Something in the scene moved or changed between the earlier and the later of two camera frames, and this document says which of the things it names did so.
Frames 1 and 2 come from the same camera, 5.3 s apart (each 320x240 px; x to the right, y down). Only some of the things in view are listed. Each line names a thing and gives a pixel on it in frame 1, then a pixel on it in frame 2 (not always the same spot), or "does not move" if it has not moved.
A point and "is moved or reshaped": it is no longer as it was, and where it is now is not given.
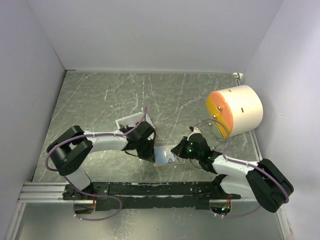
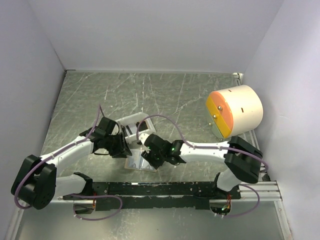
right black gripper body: [188, 151] -> [156, 159]
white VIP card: [171, 157] is moved or reshaped
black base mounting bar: [114, 195] does not move
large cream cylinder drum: [234, 110] does not move
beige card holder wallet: [163, 156] is moved or reshaped
